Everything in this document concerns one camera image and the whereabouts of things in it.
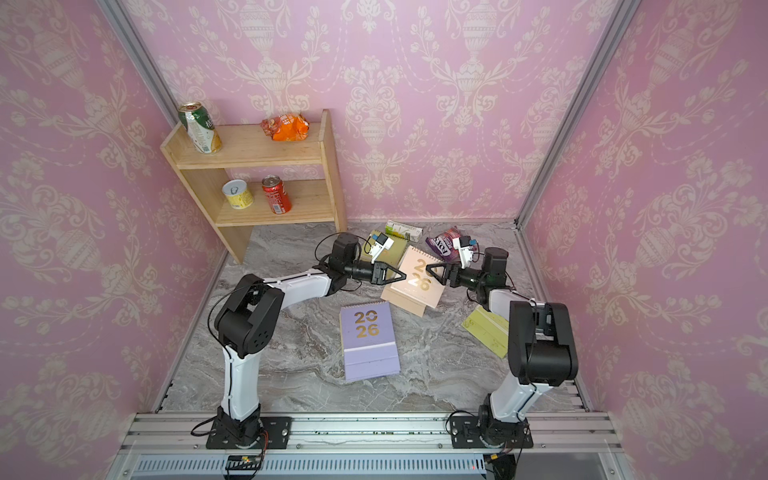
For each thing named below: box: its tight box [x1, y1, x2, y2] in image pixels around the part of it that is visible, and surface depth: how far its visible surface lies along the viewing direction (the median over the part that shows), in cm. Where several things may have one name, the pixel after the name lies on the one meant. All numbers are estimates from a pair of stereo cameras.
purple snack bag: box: [425, 227, 462, 264], surface depth 111 cm
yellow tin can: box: [222, 179, 253, 210], surface depth 96 cm
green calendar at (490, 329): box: [461, 304, 509, 359], surface depth 93 cm
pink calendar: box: [380, 245, 446, 317], surface depth 89 cm
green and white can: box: [178, 102, 223, 154], surface depth 74 cm
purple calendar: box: [339, 301, 401, 381], surface depth 87 cm
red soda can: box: [261, 174, 292, 215], surface depth 89 cm
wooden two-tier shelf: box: [160, 109, 348, 265], surface depth 83 cm
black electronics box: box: [225, 455, 263, 471], surface depth 74 cm
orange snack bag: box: [261, 114, 310, 141], surface depth 79 cm
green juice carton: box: [385, 219, 424, 243], surface depth 115 cm
